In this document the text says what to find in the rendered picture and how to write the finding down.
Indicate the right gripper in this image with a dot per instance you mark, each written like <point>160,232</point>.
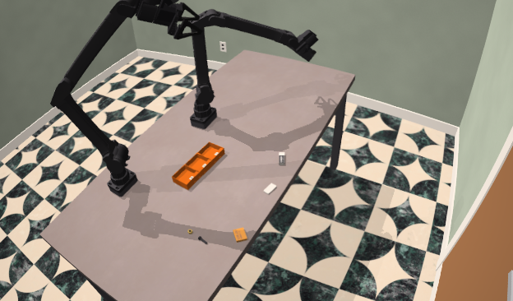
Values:
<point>175,29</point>

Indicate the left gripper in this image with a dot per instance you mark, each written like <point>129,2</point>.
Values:
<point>308,55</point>

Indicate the orange rack of bins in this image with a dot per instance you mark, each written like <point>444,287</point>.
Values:
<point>198,165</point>

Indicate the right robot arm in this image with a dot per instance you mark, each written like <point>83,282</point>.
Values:
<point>114,154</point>

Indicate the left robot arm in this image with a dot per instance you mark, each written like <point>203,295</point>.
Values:
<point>206,95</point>

